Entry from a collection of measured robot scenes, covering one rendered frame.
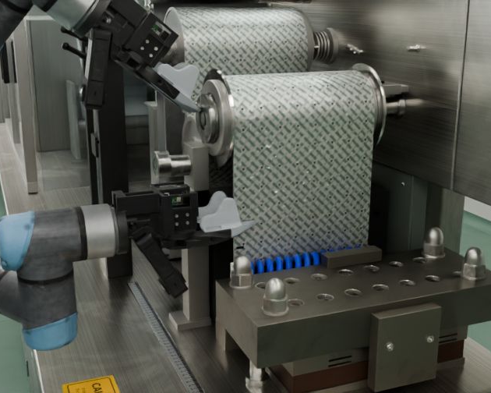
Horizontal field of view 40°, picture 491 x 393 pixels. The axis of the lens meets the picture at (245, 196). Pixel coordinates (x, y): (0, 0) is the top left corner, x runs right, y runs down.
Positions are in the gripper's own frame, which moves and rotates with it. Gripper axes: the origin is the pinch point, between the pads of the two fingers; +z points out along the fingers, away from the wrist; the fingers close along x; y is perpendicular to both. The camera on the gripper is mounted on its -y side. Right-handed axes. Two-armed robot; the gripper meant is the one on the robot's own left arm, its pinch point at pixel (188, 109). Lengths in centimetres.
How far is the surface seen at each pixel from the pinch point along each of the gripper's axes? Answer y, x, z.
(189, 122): -0.7, 12.6, 5.7
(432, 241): 6.3, -15.0, 40.3
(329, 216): -0.1, -7.5, 26.9
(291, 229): -5.4, -7.5, 22.7
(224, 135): -0.3, -6.8, 4.5
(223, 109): 2.6, -6.7, 2.1
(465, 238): 59, 225, 268
